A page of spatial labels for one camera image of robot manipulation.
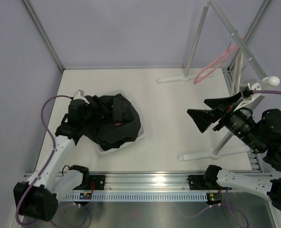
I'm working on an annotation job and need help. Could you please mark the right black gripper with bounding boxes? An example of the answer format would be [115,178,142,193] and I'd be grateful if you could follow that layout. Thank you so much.
[186,90,266,152]

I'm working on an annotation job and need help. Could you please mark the pink hanger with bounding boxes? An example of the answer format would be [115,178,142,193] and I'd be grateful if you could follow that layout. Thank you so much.
[193,44,240,85]

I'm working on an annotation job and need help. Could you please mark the wooden hanger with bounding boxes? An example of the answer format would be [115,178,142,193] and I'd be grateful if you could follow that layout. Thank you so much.
[230,51,244,95]

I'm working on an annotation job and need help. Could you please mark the dark striped shirt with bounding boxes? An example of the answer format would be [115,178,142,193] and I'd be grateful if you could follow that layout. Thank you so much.
[84,93,141,151]

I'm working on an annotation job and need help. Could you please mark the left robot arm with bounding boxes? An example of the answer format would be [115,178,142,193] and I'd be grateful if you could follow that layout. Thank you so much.
[13,98,90,226]

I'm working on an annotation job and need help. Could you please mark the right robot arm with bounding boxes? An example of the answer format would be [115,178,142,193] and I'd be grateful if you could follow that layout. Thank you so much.
[187,90,281,211]

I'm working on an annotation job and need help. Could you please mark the metal clothes rack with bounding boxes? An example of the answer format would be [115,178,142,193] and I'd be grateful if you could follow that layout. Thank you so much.
[157,0,280,162]

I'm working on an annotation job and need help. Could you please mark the clear plastic basket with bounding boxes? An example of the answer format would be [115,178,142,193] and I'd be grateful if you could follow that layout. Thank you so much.
[95,88,145,155]

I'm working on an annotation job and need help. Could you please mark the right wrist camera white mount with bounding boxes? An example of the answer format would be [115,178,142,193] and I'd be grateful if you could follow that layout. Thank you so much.
[234,79,261,111]

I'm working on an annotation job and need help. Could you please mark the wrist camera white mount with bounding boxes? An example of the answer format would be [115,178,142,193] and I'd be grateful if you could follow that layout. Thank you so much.
[234,79,261,111]
[73,90,85,100]

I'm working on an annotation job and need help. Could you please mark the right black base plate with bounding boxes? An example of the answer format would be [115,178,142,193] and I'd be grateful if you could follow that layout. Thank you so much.
[187,175,229,190]

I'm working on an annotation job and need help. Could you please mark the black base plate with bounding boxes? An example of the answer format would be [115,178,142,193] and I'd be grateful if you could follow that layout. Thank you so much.
[73,175,106,190]
[187,175,229,190]

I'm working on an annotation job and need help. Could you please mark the aluminium rail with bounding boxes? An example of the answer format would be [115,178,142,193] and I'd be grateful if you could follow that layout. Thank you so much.
[23,172,274,192]

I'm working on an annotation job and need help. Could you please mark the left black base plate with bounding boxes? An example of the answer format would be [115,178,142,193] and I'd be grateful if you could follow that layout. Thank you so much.
[73,175,106,190]

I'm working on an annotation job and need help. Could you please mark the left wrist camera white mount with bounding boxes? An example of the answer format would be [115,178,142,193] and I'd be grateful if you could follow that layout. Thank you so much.
[73,90,85,100]

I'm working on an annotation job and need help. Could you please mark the white slotted cable duct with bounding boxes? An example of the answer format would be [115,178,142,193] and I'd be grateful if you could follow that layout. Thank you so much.
[62,192,207,202]

